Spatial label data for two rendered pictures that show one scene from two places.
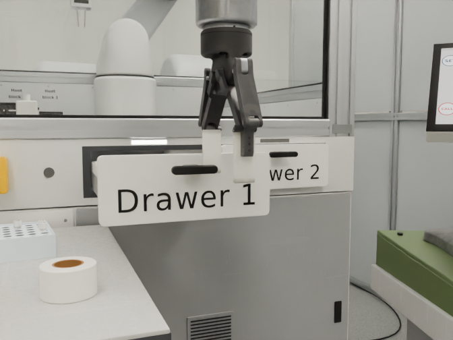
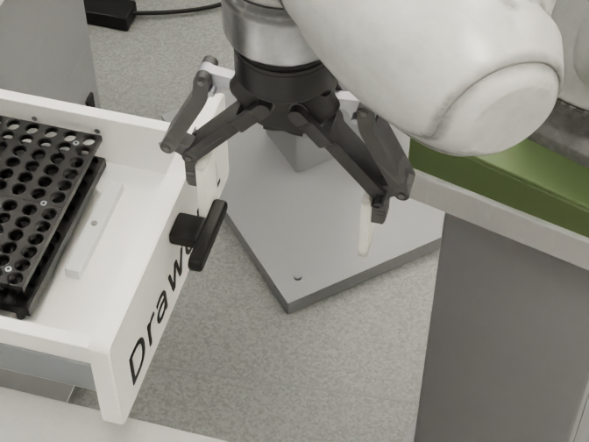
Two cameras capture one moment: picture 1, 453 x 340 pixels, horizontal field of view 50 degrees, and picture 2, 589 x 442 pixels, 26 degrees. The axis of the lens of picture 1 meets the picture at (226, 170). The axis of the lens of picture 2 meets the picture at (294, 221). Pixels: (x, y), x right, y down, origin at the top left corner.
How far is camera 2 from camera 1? 97 cm
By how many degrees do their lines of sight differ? 63
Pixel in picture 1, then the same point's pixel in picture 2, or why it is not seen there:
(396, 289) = (478, 205)
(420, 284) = (531, 205)
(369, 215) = not seen: outside the picture
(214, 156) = (213, 187)
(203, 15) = (294, 59)
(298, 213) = (22, 11)
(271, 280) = not seen: hidden behind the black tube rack
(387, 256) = (445, 163)
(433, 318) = (564, 244)
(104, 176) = (117, 364)
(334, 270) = (76, 54)
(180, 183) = (169, 259)
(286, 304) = not seen: hidden behind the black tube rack
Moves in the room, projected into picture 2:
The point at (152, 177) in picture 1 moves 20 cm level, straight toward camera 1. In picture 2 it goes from (150, 294) to (376, 388)
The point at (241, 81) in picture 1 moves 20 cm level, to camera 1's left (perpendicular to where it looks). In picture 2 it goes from (380, 136) to (214, 313)
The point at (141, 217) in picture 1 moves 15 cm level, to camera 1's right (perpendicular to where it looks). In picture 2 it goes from (148, 357) to (257, 245)
